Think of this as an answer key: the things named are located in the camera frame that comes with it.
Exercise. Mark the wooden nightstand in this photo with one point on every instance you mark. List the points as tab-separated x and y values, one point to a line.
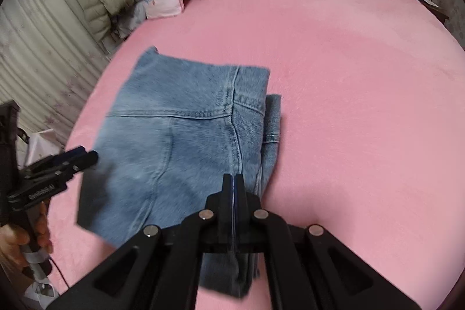
436	14

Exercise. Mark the person's left hand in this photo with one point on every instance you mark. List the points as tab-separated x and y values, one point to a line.
12	244

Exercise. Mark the white patterned curtain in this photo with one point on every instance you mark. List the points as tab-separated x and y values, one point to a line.
36	52

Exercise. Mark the hanging grey clothes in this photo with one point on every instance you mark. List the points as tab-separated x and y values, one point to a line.
127	21

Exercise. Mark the pink bed sheet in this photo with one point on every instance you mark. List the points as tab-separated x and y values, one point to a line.
345	95

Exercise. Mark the blue denim jacket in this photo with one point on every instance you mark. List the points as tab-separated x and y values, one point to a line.
174	135

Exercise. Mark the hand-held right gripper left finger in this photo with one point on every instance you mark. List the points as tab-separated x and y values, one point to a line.
227	208

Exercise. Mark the white cardboard box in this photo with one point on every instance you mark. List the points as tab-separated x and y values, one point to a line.
43	146

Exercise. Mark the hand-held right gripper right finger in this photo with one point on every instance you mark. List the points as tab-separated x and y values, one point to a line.
238	208

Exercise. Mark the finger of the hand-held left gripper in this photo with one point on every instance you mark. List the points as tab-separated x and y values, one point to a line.
61	159
80	163

